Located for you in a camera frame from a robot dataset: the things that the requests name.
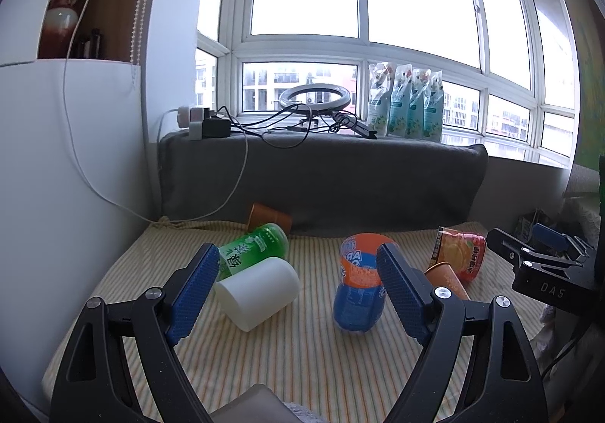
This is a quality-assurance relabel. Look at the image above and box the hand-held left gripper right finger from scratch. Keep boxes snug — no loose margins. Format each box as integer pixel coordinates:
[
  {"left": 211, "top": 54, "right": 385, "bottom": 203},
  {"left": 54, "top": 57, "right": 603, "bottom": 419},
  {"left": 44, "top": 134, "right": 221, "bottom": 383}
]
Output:
[{"left": 375, "top": 243, "right": 549, "bottom": 423}]

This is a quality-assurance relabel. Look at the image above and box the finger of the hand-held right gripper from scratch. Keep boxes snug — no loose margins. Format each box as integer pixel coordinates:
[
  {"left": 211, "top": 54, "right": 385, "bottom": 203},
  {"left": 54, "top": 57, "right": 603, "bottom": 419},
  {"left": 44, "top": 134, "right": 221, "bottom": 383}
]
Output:
[
  {"left": 532, "top": 223, "right": 597, "bottom": 258},
  {"left": 487, "top": 227, "right": 537, "bottom": 269}
]

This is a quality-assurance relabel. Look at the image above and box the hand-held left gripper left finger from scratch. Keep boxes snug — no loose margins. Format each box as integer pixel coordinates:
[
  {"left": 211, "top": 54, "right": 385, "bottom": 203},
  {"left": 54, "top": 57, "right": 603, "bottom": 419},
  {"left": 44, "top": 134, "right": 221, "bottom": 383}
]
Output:
[{"left": 50, "top": 242, "right": 221, "bottom": 423}]

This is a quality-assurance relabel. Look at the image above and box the white cup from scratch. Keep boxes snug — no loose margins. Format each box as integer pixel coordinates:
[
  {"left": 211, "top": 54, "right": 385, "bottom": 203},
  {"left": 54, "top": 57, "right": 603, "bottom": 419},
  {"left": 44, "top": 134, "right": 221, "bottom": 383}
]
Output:
[{"left": 214, "top": 257, "right": 302, "bottom": 333}]

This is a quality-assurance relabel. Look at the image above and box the orange paper cup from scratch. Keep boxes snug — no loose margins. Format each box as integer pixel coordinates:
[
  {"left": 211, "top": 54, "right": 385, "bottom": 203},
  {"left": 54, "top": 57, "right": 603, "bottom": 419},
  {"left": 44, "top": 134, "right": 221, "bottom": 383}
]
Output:
[
  {"left": 423, "top": 262, "right": 472, "bottom": 302},
  {"left": 246, "top": 202, "right": 293, "bottom": 235}
]

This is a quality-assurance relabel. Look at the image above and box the dark printed box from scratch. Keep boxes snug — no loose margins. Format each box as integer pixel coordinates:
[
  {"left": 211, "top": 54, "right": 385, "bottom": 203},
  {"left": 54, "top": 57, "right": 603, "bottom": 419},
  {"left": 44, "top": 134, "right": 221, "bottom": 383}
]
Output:
[{"left": 517, "top": 210, "right": 553, "bottom": 241}]

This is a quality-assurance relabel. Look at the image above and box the blue and orange bottle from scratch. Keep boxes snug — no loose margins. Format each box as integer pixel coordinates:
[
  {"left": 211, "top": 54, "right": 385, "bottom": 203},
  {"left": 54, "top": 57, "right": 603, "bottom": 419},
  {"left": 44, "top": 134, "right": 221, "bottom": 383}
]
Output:
[{"left": 333, "top": 232, "right": 400, "bottom": 334}]

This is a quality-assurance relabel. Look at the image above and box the red and orange bottle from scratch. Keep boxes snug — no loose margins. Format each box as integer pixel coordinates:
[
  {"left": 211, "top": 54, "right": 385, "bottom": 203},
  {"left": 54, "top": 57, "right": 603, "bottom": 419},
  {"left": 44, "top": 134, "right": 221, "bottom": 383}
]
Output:
[{"left": 430, "top": 226, "right": 488, "bottom": 285}]

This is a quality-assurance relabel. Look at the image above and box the green label bottle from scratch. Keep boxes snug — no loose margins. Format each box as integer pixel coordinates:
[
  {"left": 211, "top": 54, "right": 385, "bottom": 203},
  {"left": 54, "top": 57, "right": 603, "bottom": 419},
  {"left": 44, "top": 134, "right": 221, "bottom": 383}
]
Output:
[{"left": 216, "top": 222, "right": 289, "bottom": 282}]

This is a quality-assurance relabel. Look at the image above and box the striped mat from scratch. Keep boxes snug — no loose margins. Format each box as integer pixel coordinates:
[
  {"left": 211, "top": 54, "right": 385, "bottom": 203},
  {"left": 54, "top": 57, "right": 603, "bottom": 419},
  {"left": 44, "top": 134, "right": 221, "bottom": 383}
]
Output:
[{"left": 42, "top": 219, "right": 559, "bottom": 423}]

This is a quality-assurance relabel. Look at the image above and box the grey blanket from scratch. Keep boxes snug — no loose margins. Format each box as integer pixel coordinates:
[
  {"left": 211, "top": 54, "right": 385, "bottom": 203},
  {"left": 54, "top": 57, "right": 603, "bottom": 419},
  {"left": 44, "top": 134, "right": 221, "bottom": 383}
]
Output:
[{"left": 158, "top": 129, "right": 489, "bottom": 235}]

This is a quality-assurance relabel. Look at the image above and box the green refill pouch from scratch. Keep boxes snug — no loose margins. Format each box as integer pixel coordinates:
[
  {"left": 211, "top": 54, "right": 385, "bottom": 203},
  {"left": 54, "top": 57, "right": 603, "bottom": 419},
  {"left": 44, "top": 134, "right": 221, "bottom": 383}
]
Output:
[
  {"left": 422, "top": 69, "right": 444, "bottom": 143},
  {"left": 407, "top": 68, "right": 434, "bottom": 140},
  {"left": 368, "top": 62, "right": 396, "bottom": 138},
  {"left": 388, "top": 64, "right": 417, "bottom": 139}
]

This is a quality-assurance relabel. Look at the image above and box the black power adapter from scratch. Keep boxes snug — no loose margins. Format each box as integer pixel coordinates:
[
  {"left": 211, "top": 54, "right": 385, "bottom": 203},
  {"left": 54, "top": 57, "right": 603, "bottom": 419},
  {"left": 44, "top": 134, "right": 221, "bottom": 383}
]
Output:
[{"left": 202, "top": 117, "right": 233, "bottom": 139}]

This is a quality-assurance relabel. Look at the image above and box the white power plug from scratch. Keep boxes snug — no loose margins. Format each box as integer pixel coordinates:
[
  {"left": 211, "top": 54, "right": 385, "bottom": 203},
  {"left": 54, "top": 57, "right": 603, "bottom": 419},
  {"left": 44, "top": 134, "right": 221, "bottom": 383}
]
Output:
[{"left": 177, "top": 106, "right": 211, "bottom": 141}]

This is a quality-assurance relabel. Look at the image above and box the black phone holder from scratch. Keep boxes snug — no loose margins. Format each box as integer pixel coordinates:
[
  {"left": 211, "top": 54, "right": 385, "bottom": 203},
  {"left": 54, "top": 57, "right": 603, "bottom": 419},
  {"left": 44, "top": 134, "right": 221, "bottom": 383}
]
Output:
[{"left": 330, "top": 111, "right": 379, "bottom": 140}]

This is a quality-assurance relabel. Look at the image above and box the white cabinet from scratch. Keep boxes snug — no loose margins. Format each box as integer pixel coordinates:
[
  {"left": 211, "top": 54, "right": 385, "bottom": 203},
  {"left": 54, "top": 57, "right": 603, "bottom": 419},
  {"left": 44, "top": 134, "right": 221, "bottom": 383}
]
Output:
[{"left": 0, "top": 58, "right": 164, "bottom": 405}]

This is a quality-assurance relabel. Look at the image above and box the thin black cable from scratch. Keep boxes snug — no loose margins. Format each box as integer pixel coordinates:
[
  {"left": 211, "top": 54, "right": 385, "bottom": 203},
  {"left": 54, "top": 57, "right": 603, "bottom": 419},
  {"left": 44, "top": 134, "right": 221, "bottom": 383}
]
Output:
[{"left": 540, "top": 313, "right": 589, "bottom": 383}]

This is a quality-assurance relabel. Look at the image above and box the white charger cable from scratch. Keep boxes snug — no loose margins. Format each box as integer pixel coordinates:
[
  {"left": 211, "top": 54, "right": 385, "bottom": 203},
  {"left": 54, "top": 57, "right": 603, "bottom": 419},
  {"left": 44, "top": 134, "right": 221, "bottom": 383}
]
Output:
[{"left": 158, "top": 107, "right": 249, "bottom": 225}]

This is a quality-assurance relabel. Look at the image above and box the ring light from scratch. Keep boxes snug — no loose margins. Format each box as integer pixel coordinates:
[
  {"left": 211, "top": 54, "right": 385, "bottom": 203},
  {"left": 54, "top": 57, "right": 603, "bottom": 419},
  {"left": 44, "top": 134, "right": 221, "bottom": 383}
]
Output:
[{"left": 278, "top": 83, "right": 355, "bottom": 114}]

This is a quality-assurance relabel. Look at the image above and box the white window frame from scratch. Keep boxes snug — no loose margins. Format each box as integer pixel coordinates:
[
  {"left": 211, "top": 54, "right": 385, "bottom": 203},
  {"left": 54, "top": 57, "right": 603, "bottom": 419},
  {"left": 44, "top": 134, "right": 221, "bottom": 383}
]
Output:
[{"left": 195, "top": 0, "right": 583, "bottom": 169}]

